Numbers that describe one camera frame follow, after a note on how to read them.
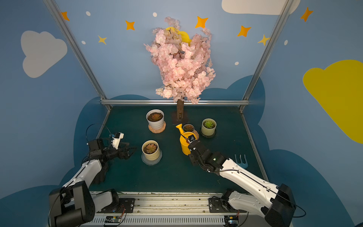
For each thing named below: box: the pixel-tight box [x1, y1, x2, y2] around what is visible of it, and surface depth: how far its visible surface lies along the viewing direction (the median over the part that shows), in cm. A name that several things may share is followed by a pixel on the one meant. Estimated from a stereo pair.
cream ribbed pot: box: [141, 139, 161, 161], surface depth 90 cm
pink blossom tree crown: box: [144, 16, 216, 105], surface depth 69 cm
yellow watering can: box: [175, 123, 197, 156], surface depth 78 cm
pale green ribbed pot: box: [200, 118, 217, 137], surface depth 103 cm
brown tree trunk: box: [176, 99, 184, 121], surface depth 109 cm
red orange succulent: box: [149, 113, 162, 122], surface depth 104 cm
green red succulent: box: [183, 124, 194, 132], surface depth 100 cm
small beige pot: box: [182, 123, 195, 133], surface depth 100 cm
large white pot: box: [146, 109, 165, 131], surface depth 106 cm
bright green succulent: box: [203, 121, 215, 129], surface depth 103 cm
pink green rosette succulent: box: [146, 143, 158, 154], surface depth 90 cm
